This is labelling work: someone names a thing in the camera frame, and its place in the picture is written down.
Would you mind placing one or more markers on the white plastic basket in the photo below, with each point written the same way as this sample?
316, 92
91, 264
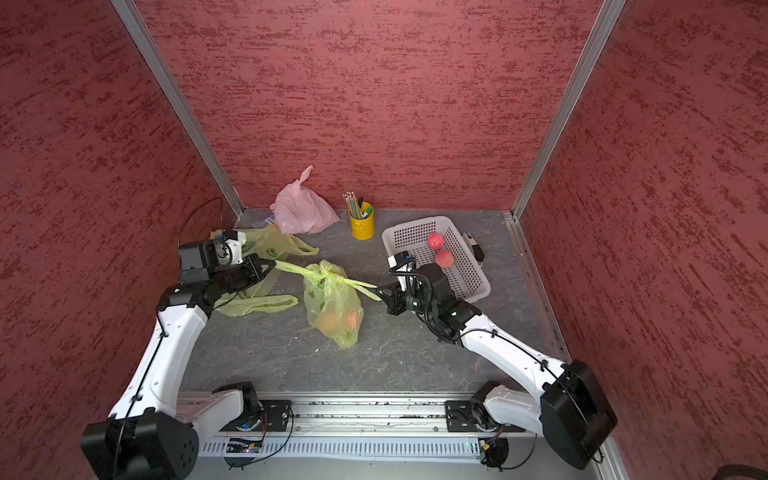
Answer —
465, 275

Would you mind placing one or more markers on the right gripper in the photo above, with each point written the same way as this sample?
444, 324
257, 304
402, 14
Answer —
395, 300

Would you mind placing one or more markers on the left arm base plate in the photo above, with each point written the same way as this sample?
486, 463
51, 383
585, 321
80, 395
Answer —
268, 415

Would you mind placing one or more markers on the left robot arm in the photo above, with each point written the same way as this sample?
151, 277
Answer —
145, 435

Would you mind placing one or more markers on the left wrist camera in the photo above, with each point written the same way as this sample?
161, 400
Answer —
229, 247

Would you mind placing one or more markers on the pink plastic bag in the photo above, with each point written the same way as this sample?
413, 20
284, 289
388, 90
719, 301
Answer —
300, 210

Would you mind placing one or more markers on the yellow pencil cup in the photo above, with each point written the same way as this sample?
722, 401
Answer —
364, 228

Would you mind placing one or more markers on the green avocado print bag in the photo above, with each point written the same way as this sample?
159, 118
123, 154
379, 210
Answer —
269, 244

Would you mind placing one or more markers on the small black object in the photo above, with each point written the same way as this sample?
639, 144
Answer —
472, 243

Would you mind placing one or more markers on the pencils in cup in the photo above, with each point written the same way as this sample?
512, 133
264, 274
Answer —
357, 208

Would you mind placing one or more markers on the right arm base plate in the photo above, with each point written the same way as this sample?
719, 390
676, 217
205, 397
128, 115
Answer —
469, 416

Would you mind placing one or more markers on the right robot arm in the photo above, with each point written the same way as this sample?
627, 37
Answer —
567, 404

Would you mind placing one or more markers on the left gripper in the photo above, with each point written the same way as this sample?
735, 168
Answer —
250, 262

